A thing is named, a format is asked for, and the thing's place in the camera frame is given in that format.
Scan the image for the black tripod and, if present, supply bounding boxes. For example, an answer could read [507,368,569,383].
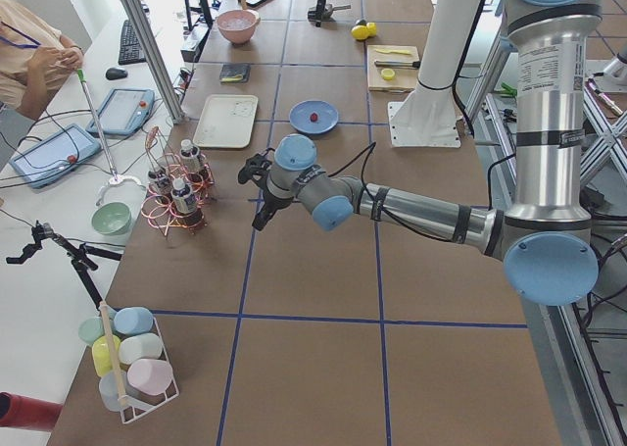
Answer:
[5,220,123,315]

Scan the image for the black computer mouse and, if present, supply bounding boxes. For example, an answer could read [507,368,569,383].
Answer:
[105,67,128,80]

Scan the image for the yellow plastic knife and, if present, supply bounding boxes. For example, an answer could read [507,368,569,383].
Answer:
[374,48,413,56]

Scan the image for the blue round plate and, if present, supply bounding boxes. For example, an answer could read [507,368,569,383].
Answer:
[289,100,339,135]

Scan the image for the wooden cutting board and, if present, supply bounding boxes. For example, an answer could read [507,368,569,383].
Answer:
[366,44,420,92]

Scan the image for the half lemon slice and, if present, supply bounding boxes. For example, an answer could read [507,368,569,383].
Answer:
[380,68,396,81]

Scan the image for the black keyboard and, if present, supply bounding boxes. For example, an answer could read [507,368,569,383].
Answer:
[118,20,146,66]

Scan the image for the pink bowl with ice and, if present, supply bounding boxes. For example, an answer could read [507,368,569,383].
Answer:
[216,9,261,45]

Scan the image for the dark drink bottle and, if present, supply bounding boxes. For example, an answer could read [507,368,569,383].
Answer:
[180,139,202,173]
[148,167,171,196]
[171,177,198,218]

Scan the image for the yellow lemon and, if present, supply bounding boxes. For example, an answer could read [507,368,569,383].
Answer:
[366,22,377,37]
[351,25,370,41]

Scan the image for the cream bear tray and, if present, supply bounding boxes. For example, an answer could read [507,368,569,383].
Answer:
[192,94,259,149]

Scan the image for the metal scoop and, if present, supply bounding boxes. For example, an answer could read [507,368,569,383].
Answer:
[308,4,352,21]

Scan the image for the copper wire bottle rack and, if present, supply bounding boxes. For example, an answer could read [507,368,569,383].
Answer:
[140,126,215,236]

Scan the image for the white wire cup rack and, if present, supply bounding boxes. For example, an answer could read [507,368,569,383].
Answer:
[78,301,180,424]

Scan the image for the green bowl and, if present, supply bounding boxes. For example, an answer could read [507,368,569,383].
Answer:
[91,202,132,235]

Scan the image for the person in beige shirt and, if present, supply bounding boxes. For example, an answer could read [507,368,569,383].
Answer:
[1,0,84,120]

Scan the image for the blue teach pendant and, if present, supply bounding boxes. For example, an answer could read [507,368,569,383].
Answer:
[97,88,156,136]
[9,124,101,189]

